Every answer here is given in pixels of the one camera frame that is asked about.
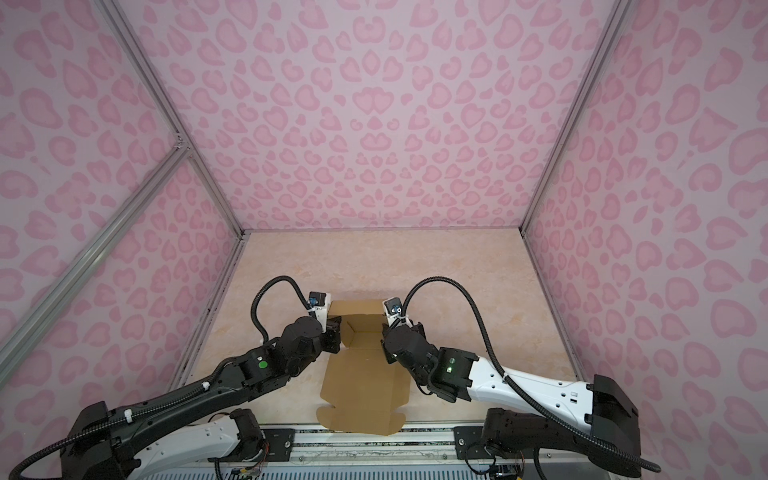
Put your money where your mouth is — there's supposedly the brown cardboard box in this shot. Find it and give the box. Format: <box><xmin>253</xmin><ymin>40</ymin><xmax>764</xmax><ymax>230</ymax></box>
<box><xmin>316</xmin><ymin>300</ymin><xmax>411</xmax><ymax>436</ymax></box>

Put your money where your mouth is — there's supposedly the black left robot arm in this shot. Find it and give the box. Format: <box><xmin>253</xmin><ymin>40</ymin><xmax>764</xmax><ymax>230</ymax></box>
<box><xmin>60</xmin><ymin>316</ymin><xmax>341</xmax><ymax>479</ymax></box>

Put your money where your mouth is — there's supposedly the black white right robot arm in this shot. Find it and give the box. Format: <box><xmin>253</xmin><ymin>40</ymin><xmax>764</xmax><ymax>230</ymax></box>
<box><xmin>382</xmin><ymin>324</ymin><xmax>642</xmax><ymax>478</ymax></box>

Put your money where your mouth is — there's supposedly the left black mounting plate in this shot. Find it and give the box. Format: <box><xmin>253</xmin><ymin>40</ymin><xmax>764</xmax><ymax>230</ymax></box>
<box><xmin>211</xmin><ymin>428</ymin><xmax>296</xmax><ymax>463</ymax></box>

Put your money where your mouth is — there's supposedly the black mounting plate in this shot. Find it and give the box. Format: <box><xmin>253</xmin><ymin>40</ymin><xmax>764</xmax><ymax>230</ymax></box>
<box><xmin>211</xmin><ymin>428</ymin><xmax>296</xmax><ymax>463</ymax></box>
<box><xmin>452</xmin><ymin>425</ymin><xmax>492</xmax><ymax>460</ymax></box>

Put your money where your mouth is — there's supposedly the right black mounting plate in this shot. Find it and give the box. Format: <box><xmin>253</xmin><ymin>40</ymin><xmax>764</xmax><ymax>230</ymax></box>
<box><xmin>452</xmin><ymin>425</ymin><xmax>492</xmax><ymax>460</ymax></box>

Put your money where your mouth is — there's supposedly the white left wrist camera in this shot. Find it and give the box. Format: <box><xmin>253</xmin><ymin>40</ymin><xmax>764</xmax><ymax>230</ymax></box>
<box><xmin>308</xmin><ymin>291</ymin><xmax>331</xmax><ymax>332</ymax></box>

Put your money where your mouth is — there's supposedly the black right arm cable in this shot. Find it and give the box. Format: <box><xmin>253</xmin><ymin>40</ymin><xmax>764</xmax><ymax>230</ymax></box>
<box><xmin>400</xmin><ymin>275</ymin><xmax>662</xmax><ymax>475</ymax></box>

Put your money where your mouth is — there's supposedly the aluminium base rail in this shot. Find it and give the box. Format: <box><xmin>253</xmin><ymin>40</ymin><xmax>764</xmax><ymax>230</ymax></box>
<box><xmin>142</xmin><ymin>423</ymin><xmax>610</xmax><ymax>479</ymax></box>

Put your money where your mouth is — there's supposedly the left aluminium frame strut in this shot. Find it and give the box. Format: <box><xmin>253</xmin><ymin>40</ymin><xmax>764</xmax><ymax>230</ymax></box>
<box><xmin>1</xmin><ymin>141</ymin><xmax>189</xmax><ymax>385</ymax></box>

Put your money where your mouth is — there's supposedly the back left aluminium post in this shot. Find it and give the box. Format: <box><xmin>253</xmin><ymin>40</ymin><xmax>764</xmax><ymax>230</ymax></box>
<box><xmin>93</xmin><ymin>0</ymin><xmax>246</xmax><ymax>239</ymax></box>

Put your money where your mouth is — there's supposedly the aluminium post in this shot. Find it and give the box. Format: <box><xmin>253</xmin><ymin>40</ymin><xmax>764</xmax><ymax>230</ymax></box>
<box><xmin>519</xmin><ymin>0</ymin><xmax>636</xmax><ymax>238</ymax></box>
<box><xmin>93</xmin><ymin>0</ymin><xmax>246</xmax><ymax>239</ymax></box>

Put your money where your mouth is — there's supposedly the back right aluminium post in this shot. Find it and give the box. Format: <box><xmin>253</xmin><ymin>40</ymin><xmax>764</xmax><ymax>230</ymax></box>
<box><xmin>519</xmin><ymin>0</ymin><xmax>636</xmax><ymax>238</ymax></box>

